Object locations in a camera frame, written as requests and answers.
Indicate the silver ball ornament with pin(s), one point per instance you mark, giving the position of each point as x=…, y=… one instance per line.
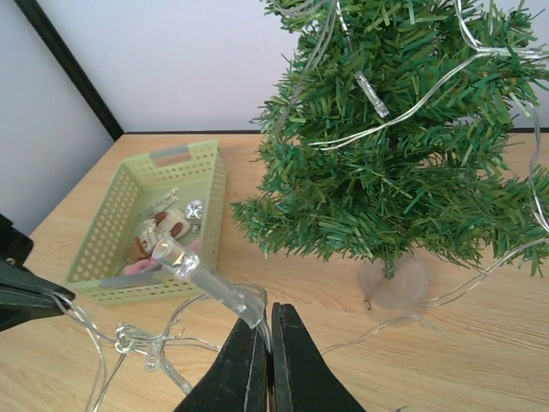
x=193, y=211

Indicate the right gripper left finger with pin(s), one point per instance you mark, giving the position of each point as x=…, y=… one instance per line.
x=237, y=381

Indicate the brown gingerbread ornament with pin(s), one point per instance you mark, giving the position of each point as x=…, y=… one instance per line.
x=167, y=222

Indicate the small green christmas tree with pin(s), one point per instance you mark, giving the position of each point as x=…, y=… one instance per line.
x=387, y=135

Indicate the pink ornaments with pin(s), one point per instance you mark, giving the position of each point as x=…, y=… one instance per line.
x=150, y=264

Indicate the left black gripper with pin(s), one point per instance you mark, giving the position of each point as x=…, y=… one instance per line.
x=24, y=296

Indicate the green plastic basket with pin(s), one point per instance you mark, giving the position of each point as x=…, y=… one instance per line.
x=178, y=191

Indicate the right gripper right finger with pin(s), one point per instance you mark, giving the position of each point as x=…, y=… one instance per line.
x=302, y=381

